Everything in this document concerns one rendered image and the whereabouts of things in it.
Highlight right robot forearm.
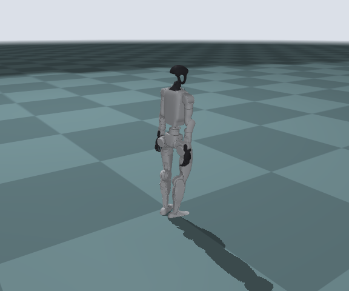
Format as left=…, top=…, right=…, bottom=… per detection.
left=183, top=120, right=195, bottom=150

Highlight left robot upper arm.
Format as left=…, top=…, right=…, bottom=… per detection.
left=160, top=88, right=166, bottom=117

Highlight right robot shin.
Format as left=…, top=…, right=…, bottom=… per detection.
left=172, top=179, right=186, bottom=214

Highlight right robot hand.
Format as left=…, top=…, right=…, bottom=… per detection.
left=180, top=144, right=191, bottom=166

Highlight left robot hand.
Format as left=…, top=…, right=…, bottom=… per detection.
left=155, top=130, right=162, bottom=152

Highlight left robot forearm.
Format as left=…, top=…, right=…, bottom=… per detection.
left=158, top=113, right=166, bottom=136

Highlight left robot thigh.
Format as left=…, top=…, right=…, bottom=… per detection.
left=157, top=135, right=173, bottom=181

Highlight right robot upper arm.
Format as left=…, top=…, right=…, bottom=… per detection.
left=182, top=93, right=194, bottom=126

